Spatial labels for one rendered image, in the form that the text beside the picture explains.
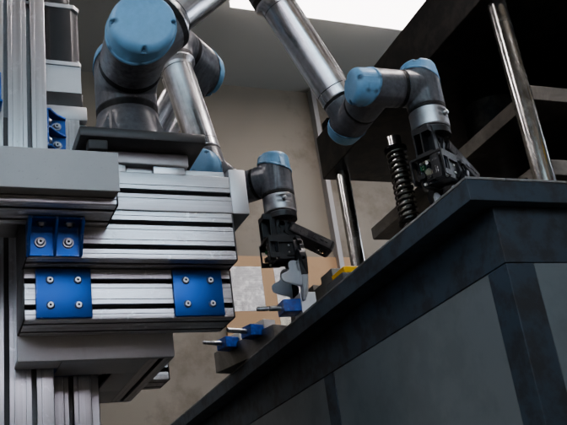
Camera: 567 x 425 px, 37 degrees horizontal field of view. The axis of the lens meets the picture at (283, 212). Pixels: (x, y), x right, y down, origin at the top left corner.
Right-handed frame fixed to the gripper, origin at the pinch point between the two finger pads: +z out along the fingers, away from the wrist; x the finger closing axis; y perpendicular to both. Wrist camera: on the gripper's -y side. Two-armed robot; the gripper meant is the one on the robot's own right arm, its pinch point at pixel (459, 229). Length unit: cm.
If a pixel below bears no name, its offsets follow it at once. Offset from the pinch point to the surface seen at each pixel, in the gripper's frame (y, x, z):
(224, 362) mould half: -20, -83, 3
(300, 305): -2.2, -41.5, 2.2
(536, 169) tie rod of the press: -77, -11, -38
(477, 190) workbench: 29.4, 18.6, 6.8
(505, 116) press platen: -94, -22, -66
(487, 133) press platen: -99, -31, -66
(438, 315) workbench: 15.7, 0.5, 19.0
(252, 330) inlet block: -14, -66, 0
